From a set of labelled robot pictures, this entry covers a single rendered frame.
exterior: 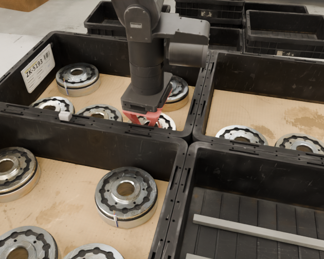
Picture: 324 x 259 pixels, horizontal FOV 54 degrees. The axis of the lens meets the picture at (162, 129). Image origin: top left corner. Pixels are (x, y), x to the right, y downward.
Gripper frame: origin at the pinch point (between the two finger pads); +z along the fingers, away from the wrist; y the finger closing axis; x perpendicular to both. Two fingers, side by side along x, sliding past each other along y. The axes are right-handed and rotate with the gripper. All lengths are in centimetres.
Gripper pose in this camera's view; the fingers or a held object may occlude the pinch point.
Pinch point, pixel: (148, 123)
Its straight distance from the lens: 62.6
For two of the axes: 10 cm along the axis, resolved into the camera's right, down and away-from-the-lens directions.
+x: -9.5, -2.1, 2.2
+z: 0.0, 7.2, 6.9
